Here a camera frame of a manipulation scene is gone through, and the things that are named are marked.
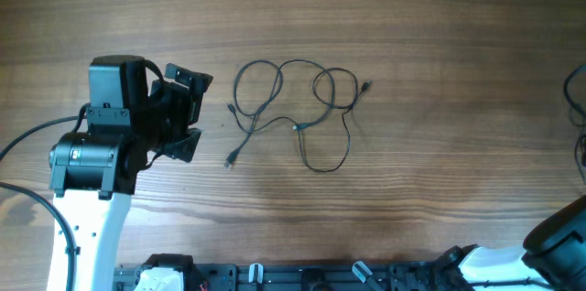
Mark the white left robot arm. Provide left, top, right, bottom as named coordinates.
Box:
left=48, top=55, right=213, bottom=290

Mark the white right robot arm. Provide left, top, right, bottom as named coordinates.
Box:
left=432, top=197, right=585, bottom=291

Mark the left camera black cable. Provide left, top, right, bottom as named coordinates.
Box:
left=0, top=102, right=92, bottom=291

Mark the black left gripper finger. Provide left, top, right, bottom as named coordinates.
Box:
left=162, top=128, right=202, bottom=163
left=165, top=63, right=213, bottom=98

